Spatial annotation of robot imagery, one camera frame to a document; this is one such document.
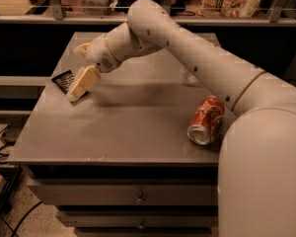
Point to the clear plastic water bottle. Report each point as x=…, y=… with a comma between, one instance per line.
x=189, y=79

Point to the black rxbar chocolate wrapper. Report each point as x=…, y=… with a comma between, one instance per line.
x=63, y=81

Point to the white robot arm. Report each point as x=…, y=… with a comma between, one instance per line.
x=257, y=162

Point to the metal railing frame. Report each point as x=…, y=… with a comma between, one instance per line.
x=279, y=13

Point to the red coca-cola can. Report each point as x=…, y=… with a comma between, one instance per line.
x=205, y=121

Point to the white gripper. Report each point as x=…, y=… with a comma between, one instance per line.
x=98, y=53

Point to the grey drawer cabinet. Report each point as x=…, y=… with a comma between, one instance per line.
x=118, y=163

